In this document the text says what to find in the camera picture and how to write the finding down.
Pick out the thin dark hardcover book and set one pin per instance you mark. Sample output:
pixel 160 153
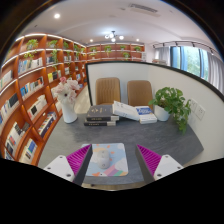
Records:
pixel 98 123

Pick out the window with dark frame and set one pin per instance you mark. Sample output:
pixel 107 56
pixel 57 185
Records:
pixel 188 61

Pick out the white vase with pink flowers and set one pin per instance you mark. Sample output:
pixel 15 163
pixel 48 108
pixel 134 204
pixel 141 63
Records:
pixel 68 110

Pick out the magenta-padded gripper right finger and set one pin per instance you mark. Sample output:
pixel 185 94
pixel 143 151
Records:
pixel 165 165

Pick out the tan upholstered chair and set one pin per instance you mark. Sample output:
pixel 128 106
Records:
pixel 140 93
pixel 108 90

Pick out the thick dark hardcover book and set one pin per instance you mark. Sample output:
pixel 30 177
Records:
pixel 100 112

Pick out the ceiling air conditioner vent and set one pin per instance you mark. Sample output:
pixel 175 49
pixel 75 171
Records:
pixel 143 8

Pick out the green potted plant white pot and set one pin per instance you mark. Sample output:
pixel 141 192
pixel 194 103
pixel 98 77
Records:
pixel 170 100

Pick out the grey curtain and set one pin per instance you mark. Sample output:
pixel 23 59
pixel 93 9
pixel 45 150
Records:
pixel 162 55
pixel 216 73

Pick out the orange wooden shelf unit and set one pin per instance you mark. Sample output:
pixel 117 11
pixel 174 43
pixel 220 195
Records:
pixel 26 93

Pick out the ceiling lamp with round bulbs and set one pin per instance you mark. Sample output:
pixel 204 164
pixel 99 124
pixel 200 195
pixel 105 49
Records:
pixel 113 36

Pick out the white wall socket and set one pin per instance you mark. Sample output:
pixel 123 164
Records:
pixel 192 105
pixel 200 112

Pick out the white paperback book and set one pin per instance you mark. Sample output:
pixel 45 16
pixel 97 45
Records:
pixel 125 110

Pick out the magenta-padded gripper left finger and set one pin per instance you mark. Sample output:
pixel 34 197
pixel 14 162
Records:
pixel 61 166

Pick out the pastel cartoon print mouse pad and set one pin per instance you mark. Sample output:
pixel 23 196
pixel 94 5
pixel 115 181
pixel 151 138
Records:
pixel 116 163

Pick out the blue and white book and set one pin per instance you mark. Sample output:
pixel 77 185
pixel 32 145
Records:
pixel 146 115

